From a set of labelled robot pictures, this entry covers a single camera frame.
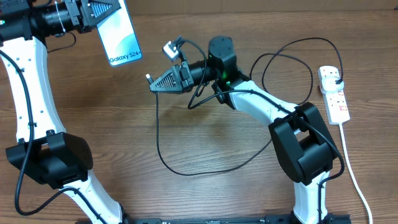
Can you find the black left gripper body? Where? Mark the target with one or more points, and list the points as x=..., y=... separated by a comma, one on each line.
x=77, y=19

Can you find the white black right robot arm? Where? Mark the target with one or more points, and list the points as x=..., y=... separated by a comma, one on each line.
x=303, y=144

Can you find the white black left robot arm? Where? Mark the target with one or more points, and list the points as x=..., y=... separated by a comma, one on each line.
x=44, y=151

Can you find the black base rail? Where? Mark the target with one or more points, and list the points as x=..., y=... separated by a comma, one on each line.
x=268, y=219

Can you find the white charger plug adapter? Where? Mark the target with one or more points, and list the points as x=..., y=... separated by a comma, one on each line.
x=329, y=85

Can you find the black samsung smartphone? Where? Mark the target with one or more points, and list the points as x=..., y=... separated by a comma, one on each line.
x=119, y=38

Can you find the white power strip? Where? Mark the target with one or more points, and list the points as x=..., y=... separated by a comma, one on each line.
x=335, y=103

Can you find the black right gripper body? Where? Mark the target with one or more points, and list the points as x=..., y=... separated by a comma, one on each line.
x=186, y=76

